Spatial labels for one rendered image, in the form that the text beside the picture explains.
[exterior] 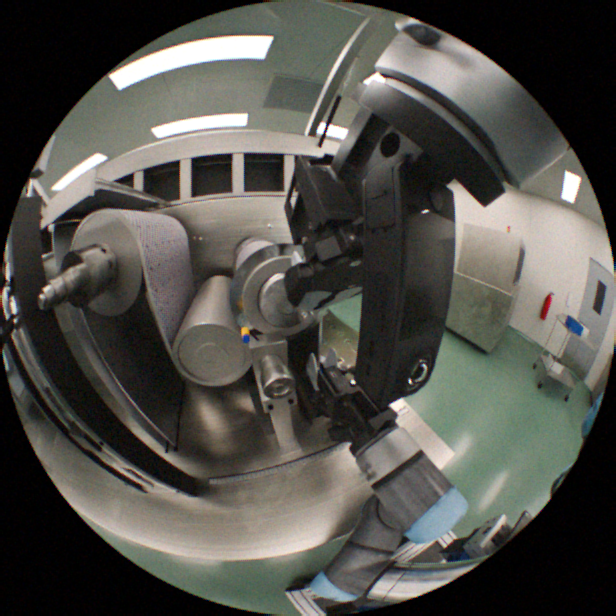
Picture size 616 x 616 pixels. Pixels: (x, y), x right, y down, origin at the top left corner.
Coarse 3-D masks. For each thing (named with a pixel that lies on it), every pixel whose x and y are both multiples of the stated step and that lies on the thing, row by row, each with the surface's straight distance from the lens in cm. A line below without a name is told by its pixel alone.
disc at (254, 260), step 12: (264, 252) 23; (276, 252) 23; (288, 252) 23; (300, 252) 24; (252, 264) 23; (240, 276) 23; (240, 288) 23; (240, 300) 24; (240, 312) 25; (324, 312) 28; (240, 324) 25; (312, 324) 28; (288, 336) 28
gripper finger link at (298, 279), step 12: (300, 264) 11; (312, 264) 11; (288, 276) 12; (300, 276) 10; (312, 276) 10; (288, 288) 12; (300, 288) 12; (312, 288) 13; (288, 300) 14; (300, 300) 15
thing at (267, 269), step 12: (264, 264) 22; (276, 264) 22; (288, 264) 23; (252, 276) 22; (264, 276) 22; (252, 288) 22; (252, 300) 23; (252, 312) 24; (312, 312) 26; (252, 324) 25; (264, 324) 25; (300, 324) 26
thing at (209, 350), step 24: (216, 288) 39; (192, 312) 30; (216, 312) 28; (192, 336) 27; (216, 336) 27; (240, 336) 26; (192, 360) 30; (216, 360) 29; (240, 360) 29; (216, 384) 32
